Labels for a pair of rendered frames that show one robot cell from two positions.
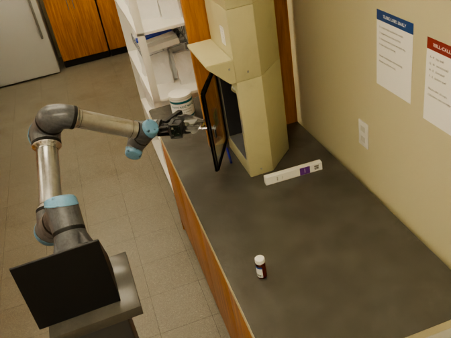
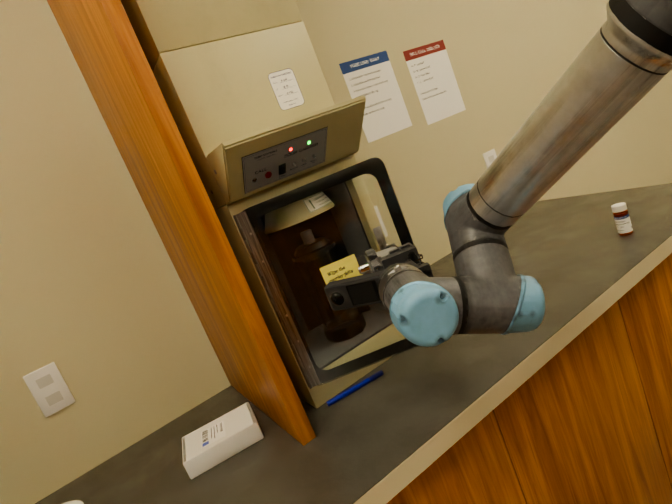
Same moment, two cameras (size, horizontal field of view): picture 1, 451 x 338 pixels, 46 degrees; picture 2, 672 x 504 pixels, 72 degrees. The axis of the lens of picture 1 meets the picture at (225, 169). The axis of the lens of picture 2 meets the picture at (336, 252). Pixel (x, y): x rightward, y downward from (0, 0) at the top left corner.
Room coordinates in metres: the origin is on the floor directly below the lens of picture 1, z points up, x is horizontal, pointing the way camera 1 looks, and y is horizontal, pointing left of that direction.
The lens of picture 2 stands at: (2.39, 0.89, 1.41)
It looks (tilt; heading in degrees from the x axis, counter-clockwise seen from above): 11 degrees down; 255
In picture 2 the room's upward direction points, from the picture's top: 22 degrees counter-clockwise
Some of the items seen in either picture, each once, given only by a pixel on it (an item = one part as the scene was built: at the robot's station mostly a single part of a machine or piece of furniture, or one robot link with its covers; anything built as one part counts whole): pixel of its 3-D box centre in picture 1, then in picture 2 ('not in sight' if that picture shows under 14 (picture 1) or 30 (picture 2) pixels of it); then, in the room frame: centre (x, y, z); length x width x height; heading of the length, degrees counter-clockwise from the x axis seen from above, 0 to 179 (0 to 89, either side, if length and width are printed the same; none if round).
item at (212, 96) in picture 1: (215, 119); (345, 275); (2.16, 0.00, 1.19); 0.30 x 0.01 x 0.40; 165
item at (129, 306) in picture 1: (92, 295); not in sight; (1.45, 0.57, 0.92); 0.32 x 0.32 x 0.04; 14
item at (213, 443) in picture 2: not in sight; (221, 437); (2.52, -0.10, 0.96); 0.16 x 0.12 x 0.04; 2
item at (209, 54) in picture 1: (210, 63); (296, 149); (2.15, -0.02, 1.46); 0.32 x 0.12 x 0.10; 12
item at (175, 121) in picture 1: (171, 127); (399, 276); (2.13, 0.21, 1.20); 0.12 x 0.09 x 0.08; 75
